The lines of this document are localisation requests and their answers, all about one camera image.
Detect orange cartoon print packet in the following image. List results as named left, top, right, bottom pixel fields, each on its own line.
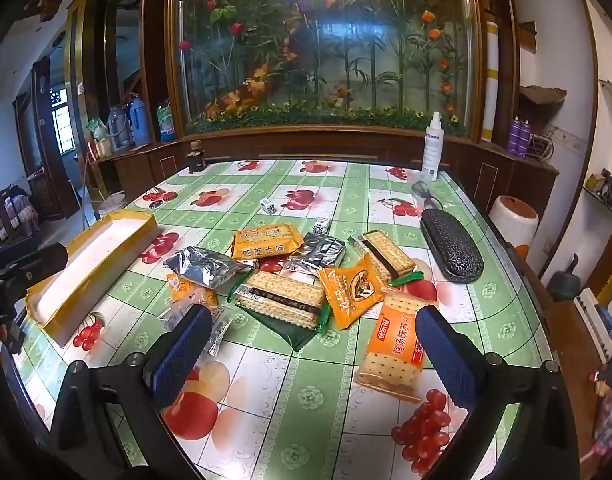
left=318, top=255, right=387, bottom=331

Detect clear plastic snack packet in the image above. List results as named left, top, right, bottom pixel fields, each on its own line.
left=161, top=304, right=227, bottom=361

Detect brown wall shelf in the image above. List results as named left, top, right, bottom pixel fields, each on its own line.
left=518, top=85, right=568, bottom=107

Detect large orange biscuit packet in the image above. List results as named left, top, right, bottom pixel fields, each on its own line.
left=232, top=223, right=305, bottom=261

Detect green cracker sandwich packet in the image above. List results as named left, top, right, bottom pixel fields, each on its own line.
left=234, top=270, right=333, bottom=332
left=353, top=230, right=425, bottom=287

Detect blue thermos flask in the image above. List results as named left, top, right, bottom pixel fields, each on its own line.
left=127, top=95, right=152, bottom=146

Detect pile of shoes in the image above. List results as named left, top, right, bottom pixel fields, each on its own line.
left=583, top=165, right=612, bottom=217

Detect wooden cabinet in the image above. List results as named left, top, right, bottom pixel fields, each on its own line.
left=93, top=127, right=560, bottom=221

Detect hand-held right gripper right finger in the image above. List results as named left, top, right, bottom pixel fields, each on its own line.
left=415, top=306, right=583, bottom=480

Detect silver foil snack packet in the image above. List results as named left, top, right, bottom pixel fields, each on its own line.
left=165, top=246, right=253, bottom=289
left=284, top=232, right=347, bottom=277

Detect white and yellow roll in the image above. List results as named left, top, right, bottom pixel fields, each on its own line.
left=483, top=20, right=500, bottom=144

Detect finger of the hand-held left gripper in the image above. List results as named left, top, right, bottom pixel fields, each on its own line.
left=0, top=242, right=69, bottom=283

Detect dark kettle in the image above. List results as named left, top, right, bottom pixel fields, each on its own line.
left=547, top=254, right=583, bottom=302

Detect orange label cracker packet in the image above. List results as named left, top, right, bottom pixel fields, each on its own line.
left=354, top=292, right=440, bottom=405

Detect small orange snack packet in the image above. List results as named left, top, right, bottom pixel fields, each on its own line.
left=167, top=274, right=220, bottom=309

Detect white plastic bucket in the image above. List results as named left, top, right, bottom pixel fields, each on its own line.
left=98, top=191, right=127, bottom=219

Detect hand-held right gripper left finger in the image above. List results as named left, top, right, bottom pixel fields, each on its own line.
left=50, top=304, right=215, bottom=480

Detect white stool with orange top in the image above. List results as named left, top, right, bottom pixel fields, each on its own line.
left=488, top=195, right=540, bottom=251

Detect black eyeglasses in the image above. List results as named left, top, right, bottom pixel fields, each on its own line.
left=412, top=180, right=445, bottom=211

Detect white spray bottle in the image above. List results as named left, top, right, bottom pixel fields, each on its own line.
left=421, top=111, right=446, bottom=182

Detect yellow cardboard box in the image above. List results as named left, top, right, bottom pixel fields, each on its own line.
left=24, top=210, right=160, bottom=349

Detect grey thermos flask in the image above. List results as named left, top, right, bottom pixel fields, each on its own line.
left=107, top=105, right=131, bottom=151

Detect dark green snack packet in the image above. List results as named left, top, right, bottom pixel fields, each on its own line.
left=238, top=305, right=321, bottom=354

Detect green label water bottle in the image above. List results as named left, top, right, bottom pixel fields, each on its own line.
left=156, top=100, right=177, bottom=142

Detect artificial flower glass display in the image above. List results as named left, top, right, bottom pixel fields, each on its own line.
left=166, top=0, right=487, bottom=141

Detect dark glass jar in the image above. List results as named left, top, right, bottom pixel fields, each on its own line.
left=187, top=141, right=208, bottom=175

